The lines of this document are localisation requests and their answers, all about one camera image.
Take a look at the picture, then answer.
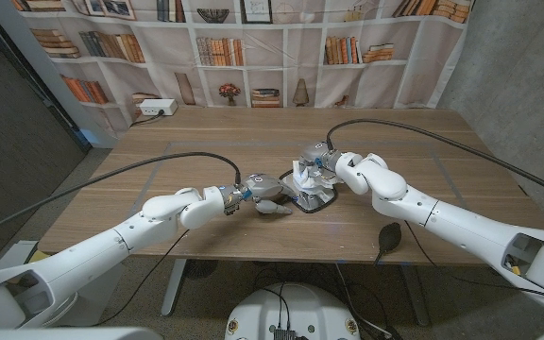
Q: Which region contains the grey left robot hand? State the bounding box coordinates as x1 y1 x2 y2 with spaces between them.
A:
236 173 298 216

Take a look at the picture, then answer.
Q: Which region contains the printed bookshelf backdrop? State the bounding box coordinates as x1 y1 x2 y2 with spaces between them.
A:
9 0 474 143

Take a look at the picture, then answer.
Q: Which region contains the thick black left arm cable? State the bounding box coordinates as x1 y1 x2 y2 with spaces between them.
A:
0 151 243 245

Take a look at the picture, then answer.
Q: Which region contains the black floor cable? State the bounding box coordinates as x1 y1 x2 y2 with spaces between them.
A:
335 262 399 340

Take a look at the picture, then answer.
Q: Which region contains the black power strip cable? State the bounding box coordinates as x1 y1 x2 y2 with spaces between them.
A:
130 110 165 128

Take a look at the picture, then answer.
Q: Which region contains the black round floor object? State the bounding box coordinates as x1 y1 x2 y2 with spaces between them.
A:
184 258 219 280

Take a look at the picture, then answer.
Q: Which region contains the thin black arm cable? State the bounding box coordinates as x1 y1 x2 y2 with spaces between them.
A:
92 229 191 327
403 220 544 303

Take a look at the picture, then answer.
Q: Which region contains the black-framed mirror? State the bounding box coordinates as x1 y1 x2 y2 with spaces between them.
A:
279 168 339 214

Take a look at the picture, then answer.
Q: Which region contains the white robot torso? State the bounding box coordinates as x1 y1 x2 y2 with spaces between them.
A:
224 281 362 340

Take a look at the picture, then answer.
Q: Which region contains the dark perforated wall panel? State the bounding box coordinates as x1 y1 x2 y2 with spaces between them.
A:
0 4 90 247

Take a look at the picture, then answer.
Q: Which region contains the white cloth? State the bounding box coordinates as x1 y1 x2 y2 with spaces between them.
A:
292 159 338 196

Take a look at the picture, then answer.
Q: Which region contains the grey table leg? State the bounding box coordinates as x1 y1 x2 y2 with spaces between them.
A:
161 258 188 316
399 263 432 326

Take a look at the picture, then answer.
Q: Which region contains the white robot body edge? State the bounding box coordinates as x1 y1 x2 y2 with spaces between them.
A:
0 327 164 340

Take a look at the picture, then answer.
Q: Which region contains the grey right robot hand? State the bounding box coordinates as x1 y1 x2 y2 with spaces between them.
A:
298 141 344 183

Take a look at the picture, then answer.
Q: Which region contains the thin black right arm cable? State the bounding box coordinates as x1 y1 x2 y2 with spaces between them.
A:
403 220 544 303

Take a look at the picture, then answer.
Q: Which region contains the white power strip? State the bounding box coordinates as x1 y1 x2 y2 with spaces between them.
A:
139 98 179 117

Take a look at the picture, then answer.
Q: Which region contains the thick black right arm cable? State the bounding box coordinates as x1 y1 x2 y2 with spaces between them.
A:
326 118 544 205

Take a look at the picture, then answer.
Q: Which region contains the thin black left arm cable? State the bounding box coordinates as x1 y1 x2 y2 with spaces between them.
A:
92 229 191 327

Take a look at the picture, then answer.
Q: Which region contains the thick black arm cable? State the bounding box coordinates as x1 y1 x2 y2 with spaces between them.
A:
326 118 544 205
0 151 243 245

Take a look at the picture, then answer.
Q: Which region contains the black rubber air blower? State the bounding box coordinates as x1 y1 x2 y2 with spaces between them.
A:
373 222 402 266

